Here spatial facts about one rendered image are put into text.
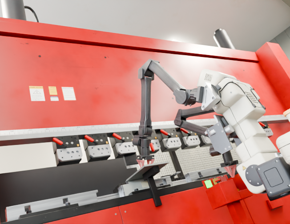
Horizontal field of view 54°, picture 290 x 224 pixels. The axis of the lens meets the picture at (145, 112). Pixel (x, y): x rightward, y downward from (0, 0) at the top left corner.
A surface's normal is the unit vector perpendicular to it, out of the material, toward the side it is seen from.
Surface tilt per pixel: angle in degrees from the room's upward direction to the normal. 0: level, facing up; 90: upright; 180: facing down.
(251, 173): 90
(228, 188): 90
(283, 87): 90
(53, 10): 180
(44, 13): 180
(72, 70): 90
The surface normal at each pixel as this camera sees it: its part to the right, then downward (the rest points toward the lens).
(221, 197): -0.90, 0.11
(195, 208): 0.45, -0.51
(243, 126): -0.73, -0.07
